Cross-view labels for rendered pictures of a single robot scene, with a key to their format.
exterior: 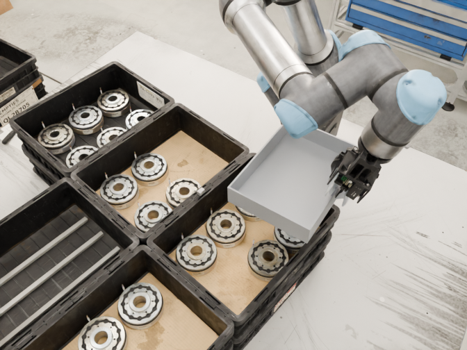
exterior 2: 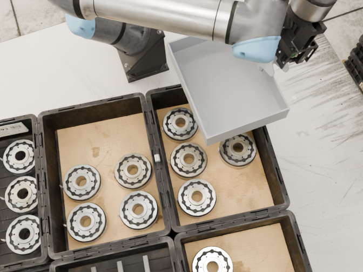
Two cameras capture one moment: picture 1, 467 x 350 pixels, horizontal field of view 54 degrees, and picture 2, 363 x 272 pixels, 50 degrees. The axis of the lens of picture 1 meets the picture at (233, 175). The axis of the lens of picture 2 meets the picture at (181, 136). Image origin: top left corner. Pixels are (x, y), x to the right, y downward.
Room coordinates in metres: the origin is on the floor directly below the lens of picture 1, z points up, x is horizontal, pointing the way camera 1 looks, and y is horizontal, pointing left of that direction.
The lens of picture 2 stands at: (0.44, 0.28, 1.89)
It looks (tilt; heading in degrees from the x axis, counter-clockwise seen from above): 68 degrees down; 312
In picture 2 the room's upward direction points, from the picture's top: 4 degrees counter-clockwise
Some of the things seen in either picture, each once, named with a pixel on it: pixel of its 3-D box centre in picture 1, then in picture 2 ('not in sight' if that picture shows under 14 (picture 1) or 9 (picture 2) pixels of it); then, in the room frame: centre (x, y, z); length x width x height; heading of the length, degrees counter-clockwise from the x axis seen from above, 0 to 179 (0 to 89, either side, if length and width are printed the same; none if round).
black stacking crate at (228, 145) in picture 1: (165, 176); (105, 176); (0.81, 0.19, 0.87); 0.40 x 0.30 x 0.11; 140
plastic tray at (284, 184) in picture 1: (297, 174); (225, 79); (0.66, -0.15, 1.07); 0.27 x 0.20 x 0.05; 148
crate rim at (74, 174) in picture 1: (162, 164); (100, 170); (0.81, 0.19, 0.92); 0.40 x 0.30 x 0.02; 140
